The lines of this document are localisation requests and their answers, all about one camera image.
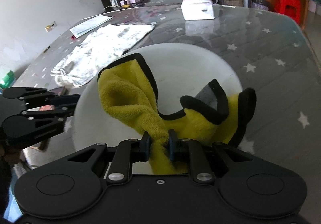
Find yellow grey microfiber cloth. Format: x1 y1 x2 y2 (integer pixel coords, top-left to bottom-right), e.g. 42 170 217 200
97 52 257 175

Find large white bowl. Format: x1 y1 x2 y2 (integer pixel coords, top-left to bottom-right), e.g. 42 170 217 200
72 43 243 151

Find papers on table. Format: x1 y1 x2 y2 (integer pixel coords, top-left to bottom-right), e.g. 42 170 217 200
69 14 113 39

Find white patterned towel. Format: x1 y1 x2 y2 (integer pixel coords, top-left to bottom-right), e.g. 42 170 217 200
51 23 155 88

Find white tissue box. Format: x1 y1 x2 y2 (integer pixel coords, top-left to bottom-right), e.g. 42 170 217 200
181 0 214 21

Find dark waste basket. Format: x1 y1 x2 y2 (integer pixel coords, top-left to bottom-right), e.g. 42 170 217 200
251 0 270 11

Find red plastic stool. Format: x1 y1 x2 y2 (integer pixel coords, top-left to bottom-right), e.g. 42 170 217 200
274 0 301 24

